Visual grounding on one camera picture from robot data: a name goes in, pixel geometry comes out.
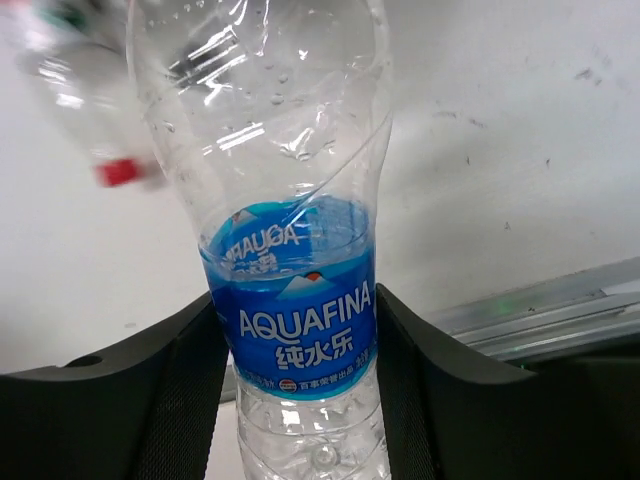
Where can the red label plastic bottle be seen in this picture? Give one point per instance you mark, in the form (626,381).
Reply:
(72,54)

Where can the blue label Aquafina bottle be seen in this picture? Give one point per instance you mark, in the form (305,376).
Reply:
(272,120)

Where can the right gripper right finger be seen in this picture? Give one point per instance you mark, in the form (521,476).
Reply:
(451,412)

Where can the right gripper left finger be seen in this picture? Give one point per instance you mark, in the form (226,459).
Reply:
(143,408)

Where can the aluminium front rail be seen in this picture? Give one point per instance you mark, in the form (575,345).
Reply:
(587,307)

